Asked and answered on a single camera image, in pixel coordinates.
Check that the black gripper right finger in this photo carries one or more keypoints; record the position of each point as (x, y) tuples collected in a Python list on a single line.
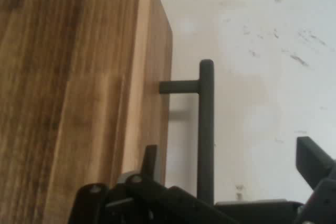
[(312, 166)]

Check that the wooden drawer front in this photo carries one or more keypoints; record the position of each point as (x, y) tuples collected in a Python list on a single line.
[(155, 82)]

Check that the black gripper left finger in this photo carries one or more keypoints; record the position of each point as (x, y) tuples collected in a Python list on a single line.
[(147, 195)]

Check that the wooden cabinet top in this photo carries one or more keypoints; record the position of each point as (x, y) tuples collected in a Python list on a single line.
[(65, 90)]

